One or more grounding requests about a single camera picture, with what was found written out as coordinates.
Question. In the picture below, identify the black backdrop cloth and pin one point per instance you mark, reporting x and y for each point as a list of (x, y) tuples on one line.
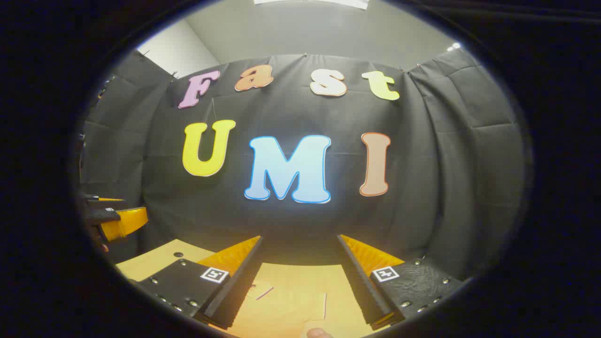
[(422, 188)]

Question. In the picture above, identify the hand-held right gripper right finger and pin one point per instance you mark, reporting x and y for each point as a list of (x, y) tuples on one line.
[(364, 291)]

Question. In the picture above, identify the white ceiling light panel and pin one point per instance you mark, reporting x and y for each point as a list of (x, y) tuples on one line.
[(328, 3)]

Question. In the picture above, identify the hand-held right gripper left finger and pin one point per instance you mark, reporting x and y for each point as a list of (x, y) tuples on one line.
[(235, 295)]

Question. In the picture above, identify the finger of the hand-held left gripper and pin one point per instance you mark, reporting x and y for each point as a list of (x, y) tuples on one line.
[(96, 199), (124, 223)]

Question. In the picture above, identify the orange polo T-shirt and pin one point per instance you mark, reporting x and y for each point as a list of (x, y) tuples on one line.
[(291, 315)]

